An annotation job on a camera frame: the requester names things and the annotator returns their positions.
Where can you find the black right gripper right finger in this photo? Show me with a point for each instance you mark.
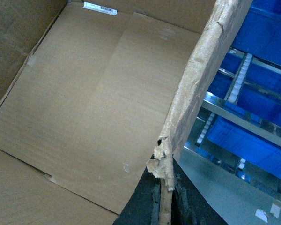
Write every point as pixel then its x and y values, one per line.
pixel 189 207

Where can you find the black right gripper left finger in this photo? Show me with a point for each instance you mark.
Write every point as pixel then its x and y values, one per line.
pixel 143 206

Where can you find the brown cardboard box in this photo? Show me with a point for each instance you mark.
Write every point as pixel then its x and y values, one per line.
pixel 102 98

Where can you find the blue plastic crate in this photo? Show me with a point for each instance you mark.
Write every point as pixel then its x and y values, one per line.
pixel 245 144
pixel 260 33

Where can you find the blue plastic crate right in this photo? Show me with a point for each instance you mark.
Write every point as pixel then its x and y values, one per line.
pixel 260 33

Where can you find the white barcode label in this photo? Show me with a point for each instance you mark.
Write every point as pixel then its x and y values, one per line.
pixel 101 9

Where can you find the stainless steel shelf frame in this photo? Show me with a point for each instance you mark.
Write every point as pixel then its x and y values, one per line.
pixel 246 91

